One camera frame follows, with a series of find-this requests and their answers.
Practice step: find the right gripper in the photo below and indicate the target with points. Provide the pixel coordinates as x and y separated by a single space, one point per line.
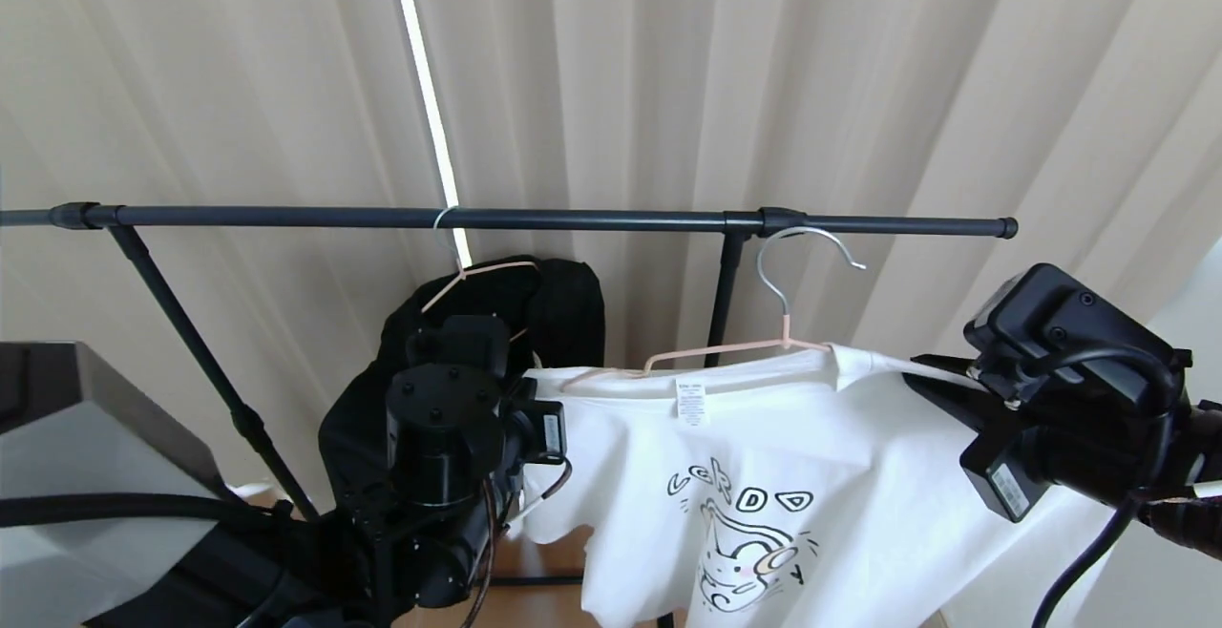
1002 475

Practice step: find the pink clothes hanger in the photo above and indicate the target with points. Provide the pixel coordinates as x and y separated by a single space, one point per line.
787 332
496 267

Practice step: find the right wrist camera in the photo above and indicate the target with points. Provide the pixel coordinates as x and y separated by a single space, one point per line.
1060 323

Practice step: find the black clothes rack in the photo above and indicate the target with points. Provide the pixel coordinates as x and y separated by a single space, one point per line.
286 218

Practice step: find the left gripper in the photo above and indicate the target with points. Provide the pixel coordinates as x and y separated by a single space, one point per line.
544 432

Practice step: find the beige curtain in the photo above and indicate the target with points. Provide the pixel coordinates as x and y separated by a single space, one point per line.
764 55

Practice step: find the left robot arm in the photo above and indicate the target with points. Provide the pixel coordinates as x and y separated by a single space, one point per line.
439 437

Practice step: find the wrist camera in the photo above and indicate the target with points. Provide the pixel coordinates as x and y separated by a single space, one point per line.
1060 323
468 337

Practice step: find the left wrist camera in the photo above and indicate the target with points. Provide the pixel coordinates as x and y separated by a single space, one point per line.
468 337

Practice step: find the white garment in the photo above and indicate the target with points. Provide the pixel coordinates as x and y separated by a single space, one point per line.
764 437

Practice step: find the black shorts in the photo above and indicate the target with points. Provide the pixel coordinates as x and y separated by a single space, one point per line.
563 313

